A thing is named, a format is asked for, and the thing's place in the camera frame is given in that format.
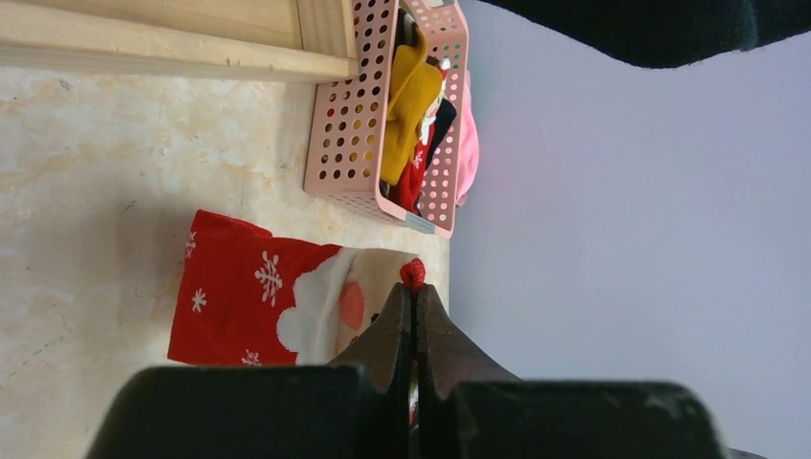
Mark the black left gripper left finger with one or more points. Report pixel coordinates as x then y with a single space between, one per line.
354 406

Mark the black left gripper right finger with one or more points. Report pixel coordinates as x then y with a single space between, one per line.
472 407

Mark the red snowflake santa face sock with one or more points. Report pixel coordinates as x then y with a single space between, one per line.
250 298

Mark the pink cloth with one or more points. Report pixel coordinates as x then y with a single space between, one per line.
469 147

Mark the pink perforated plastic basket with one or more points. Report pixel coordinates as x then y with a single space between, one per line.
347 136

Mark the red sock in basket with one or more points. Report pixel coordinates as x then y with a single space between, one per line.
431 131

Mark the mustard yellow sock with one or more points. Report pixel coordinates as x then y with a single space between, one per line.
414 85

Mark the wooden hanger rack frame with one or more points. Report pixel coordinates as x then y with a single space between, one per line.
306 41

